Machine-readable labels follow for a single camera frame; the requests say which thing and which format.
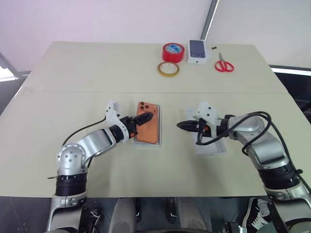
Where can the orange smartphone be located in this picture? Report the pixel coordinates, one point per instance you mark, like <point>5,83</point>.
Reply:
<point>147,134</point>

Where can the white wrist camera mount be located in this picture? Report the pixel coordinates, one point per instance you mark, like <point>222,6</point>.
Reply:
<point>207,114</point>
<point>113,112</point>

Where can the yellow clear tape roll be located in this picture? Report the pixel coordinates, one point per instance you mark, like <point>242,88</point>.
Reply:
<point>160,72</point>

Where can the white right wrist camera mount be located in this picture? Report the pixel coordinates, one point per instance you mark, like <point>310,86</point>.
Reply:
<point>207,114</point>

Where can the white phone box lid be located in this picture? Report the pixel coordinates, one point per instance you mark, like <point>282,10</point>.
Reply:
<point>209,149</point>

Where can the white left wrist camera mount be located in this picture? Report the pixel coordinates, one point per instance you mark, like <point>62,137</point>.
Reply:
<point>113,112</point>

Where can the white printed phone box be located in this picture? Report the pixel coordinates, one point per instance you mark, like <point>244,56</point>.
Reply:
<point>198,49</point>

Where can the grey metal frame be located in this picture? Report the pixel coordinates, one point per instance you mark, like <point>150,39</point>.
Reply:
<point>8,66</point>

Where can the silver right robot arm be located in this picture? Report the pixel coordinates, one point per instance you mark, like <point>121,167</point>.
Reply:
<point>264,150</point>

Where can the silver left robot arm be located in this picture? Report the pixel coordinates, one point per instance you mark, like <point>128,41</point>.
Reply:
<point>73,155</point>

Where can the grey slanted metal pole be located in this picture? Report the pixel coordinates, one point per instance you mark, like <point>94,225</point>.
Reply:
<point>209,19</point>

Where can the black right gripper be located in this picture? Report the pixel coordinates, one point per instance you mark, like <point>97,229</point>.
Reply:
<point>203,129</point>

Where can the red tape roll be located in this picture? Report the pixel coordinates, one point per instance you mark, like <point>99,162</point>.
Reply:
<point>173,55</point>

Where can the dark bench with white edge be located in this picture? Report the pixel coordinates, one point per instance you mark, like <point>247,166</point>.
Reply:
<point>296,85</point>

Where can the black and white sneaker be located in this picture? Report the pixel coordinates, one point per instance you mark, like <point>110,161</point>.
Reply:
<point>255,214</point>

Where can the white phone box base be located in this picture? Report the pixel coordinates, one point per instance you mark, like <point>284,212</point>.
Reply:
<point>159,121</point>

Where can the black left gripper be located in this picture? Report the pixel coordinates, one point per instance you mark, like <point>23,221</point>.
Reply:
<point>131,126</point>

